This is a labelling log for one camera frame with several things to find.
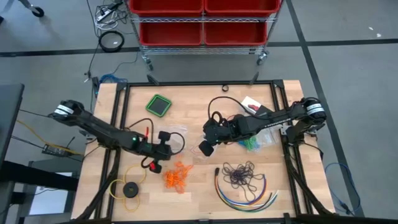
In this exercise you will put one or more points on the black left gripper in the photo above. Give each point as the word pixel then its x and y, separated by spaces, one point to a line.
pixel 158 149

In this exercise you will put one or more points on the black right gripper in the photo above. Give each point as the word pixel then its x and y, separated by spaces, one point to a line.
pixel 224 130

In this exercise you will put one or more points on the green rubber bands pile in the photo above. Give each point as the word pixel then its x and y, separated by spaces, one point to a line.
pixel 252 143

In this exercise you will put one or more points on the orange rubber bands pile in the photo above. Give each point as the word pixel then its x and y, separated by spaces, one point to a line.
pixel 177 177

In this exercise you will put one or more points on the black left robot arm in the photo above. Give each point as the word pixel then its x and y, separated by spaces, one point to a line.
pixel 99 130

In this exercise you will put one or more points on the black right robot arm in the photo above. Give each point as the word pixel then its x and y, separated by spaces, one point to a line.
pixel 280 118

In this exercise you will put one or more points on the dark purple rubber bands pile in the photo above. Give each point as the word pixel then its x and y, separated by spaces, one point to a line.
pixel 239 175

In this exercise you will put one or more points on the white cardboard box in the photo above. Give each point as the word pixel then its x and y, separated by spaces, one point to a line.
pixel 250 102

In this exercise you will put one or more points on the black pad with green rim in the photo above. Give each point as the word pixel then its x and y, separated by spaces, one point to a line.
pixel 159 105

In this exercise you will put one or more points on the small black device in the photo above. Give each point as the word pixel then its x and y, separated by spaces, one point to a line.
pixel 95 85

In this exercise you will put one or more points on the red plastic bin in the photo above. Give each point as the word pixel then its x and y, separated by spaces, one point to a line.
pixel 166 6
pixel 235 34
pixel 171 34
pixel 242 6

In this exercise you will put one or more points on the black low furniture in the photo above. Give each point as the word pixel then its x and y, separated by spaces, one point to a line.
pixel 31 177

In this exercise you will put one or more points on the white power strip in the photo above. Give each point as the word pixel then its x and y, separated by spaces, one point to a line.
pixel 104 15

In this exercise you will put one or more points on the black desk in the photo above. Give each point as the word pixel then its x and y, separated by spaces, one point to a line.
pixel 9 118

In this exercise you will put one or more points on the black chair caster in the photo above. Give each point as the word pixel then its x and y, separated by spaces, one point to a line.
pixel 38 12

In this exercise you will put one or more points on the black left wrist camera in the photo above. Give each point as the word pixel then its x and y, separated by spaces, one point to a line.
pixel 156 168

